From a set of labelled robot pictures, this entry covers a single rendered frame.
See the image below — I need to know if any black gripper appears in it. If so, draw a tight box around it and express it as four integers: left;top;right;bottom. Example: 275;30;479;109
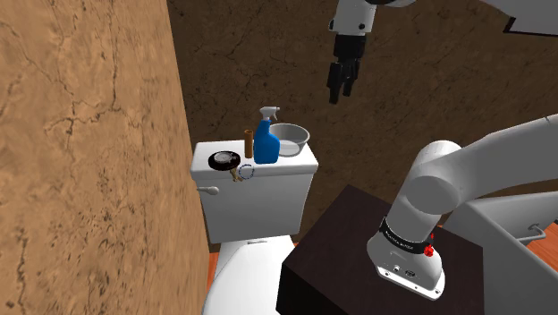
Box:
325;34;368;106

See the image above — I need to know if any grey bowl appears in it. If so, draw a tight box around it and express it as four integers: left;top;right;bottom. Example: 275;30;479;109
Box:
268;123;311;158

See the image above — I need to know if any blue spray bottle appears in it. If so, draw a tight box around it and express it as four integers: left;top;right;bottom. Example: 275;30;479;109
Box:
253;106;282;166

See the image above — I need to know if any brown cylinder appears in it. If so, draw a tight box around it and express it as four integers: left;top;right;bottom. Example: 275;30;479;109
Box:
243;128;255;159

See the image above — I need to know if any black round watch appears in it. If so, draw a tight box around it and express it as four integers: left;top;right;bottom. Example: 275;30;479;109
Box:
207;149;241;173

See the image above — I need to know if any white toilet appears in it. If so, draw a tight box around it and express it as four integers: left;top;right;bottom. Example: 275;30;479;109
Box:
190;139;320;315

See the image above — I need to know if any dark robot stand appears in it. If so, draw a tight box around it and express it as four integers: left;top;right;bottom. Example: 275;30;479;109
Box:
275;183;486;315

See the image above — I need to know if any beaded ring keychain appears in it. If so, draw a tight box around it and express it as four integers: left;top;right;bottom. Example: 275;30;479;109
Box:
230;163;255;183

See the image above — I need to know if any grey fixture with handle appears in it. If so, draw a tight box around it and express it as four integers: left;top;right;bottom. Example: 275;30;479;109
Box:
444;191;558;315

